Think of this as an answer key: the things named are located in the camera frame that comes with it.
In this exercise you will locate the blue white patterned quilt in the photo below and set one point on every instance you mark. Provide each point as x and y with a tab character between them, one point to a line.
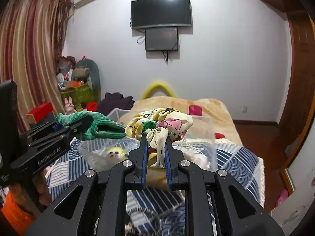
242	164

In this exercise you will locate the striped brown curtain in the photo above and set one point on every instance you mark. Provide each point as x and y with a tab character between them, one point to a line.
33	34

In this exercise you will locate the green knitted cloth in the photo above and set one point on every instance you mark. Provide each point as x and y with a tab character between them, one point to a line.
100	127

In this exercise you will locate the red cloth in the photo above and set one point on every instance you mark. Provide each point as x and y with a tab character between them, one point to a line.
92	106

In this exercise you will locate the beige plush blanket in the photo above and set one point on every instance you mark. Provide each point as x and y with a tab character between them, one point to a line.
221	119

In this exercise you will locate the clear plastic storage box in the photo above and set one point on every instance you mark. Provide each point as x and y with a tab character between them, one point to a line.
192	135

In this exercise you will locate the white panel with holes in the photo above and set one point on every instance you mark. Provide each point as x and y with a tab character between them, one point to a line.
296	214

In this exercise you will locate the green cardboard box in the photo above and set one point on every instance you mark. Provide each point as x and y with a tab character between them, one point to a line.
80	95

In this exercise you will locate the white drawstring pouch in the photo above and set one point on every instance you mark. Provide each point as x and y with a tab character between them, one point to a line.
199	151

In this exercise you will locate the red box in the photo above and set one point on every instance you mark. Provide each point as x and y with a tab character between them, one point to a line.
37	114

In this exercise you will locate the yellow curved pillow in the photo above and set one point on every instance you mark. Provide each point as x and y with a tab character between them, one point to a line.
158	86

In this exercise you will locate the pink rabbit doll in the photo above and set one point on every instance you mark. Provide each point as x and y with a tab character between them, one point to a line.
69	107

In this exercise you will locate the large wall television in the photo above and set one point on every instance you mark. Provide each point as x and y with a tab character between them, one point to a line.
160	13

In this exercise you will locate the grey green plush toy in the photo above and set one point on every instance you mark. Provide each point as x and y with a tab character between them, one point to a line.
87	70

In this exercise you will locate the brown wooden door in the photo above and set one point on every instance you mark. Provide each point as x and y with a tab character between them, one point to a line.
298	111

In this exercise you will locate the yellow egg plush toy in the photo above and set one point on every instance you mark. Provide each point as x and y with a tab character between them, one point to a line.
116	154

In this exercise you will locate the floral fabric bag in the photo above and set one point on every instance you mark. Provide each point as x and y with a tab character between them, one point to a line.
157	125

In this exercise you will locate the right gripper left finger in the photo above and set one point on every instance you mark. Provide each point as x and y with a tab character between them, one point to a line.
136	165

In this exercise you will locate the dark purple clothes pile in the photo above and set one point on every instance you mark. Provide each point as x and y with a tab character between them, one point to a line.
114	100

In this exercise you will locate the small wall monitor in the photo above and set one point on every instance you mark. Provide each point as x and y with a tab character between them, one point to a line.
161	39

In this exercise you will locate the left hand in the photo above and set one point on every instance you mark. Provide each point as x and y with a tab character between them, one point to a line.
40	184

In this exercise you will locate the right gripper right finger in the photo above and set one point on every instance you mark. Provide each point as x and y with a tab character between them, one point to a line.
177	175

